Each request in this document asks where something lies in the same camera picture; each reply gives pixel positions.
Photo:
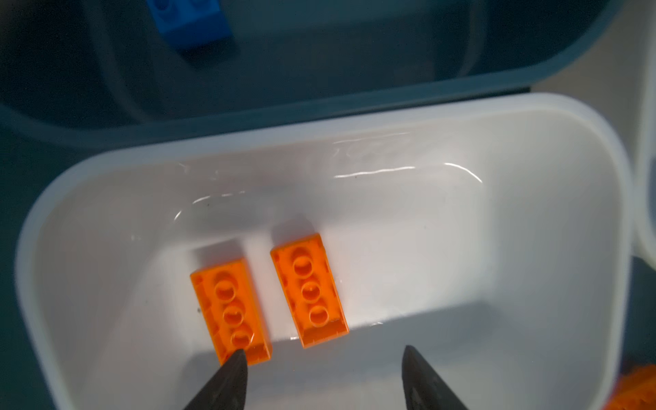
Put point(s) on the white container left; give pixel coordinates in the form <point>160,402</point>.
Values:
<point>494,236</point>

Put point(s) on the white container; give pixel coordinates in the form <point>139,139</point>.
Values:
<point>644,156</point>
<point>494,236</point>

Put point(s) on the white container right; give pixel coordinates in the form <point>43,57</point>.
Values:
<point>644,156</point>

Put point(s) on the blue long brick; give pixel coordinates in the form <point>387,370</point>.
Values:
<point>188,24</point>

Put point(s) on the orange lego chassis piece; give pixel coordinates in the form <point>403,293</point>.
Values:
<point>634,391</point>

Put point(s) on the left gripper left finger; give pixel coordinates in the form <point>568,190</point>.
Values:
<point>227,389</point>

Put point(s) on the orange brick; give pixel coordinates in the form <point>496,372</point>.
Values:
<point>310,290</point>
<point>232,313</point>

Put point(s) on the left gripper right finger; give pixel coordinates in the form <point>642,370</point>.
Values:
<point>423,388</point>

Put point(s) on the clear plastic container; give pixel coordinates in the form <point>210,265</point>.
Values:
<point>98,75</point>

